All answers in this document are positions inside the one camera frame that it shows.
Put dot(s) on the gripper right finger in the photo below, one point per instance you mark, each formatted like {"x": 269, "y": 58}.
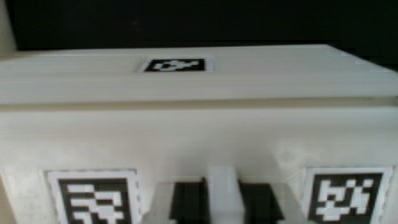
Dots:
{"x": 280, "y": 142}

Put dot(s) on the white U-shaped border frame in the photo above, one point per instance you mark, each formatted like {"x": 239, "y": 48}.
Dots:
{"x": 8, "y": 44}

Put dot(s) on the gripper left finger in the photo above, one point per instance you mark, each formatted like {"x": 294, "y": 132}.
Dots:
{"x": 92, "y": 145}

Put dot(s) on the white cabinet body box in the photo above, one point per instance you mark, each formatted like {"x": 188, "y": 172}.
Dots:
{"x": 191, "y": 74}

